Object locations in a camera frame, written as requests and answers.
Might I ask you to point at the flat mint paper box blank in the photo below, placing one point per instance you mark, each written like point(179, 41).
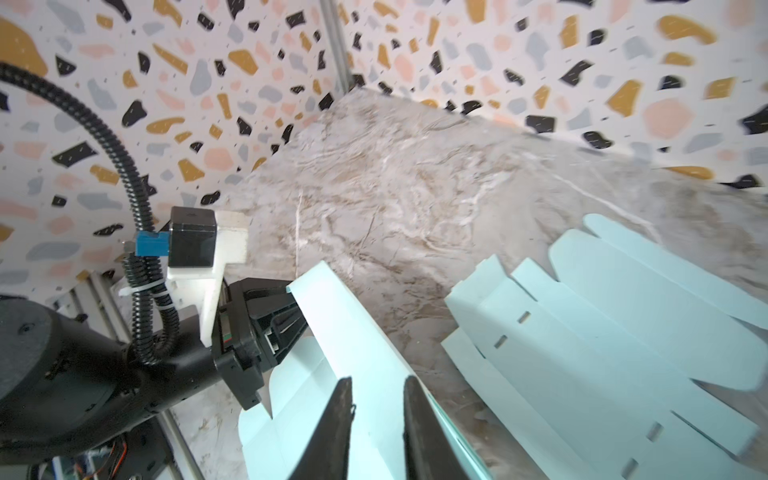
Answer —
point(598, 367)

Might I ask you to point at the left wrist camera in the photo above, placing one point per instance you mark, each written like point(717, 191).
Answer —
point(198, 246)

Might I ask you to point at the mint paper box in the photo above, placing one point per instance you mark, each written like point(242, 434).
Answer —
point(345, 342)
point(598, 367)

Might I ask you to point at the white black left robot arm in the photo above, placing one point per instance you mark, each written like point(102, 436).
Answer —
point(66, 388)

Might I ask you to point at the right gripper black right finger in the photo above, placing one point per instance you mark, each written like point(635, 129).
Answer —
point(428, 454)

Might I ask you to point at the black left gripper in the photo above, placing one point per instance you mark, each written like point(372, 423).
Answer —
point(256, 326)

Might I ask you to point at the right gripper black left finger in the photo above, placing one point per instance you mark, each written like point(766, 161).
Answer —
point(326, 456)

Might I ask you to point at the aluminium left corner post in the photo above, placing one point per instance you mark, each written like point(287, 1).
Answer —
point(336, 41)

